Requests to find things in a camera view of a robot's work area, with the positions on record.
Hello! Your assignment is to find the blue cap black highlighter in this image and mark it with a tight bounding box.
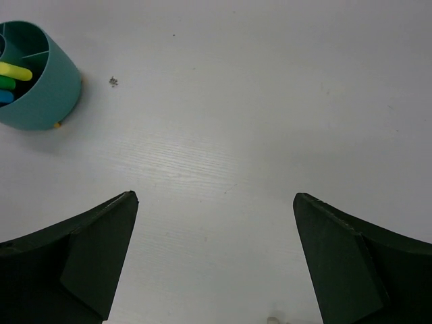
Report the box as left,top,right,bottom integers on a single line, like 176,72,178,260
0,89,15,105

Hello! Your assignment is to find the yellow cap black highlighter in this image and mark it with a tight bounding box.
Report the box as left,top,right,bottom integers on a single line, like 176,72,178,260
0,61,33,81

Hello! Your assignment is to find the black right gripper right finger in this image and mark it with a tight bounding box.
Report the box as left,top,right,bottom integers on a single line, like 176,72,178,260
293,193,431,323

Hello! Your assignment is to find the teal round desk organizer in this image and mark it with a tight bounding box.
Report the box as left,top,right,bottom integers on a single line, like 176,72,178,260
1,21,82,131

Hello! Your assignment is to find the green cap black highlighter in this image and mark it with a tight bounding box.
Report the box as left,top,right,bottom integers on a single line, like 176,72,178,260
0,76,16,91

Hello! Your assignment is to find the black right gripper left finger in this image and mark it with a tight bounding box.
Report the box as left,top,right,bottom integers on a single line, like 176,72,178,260
1,191,138,323

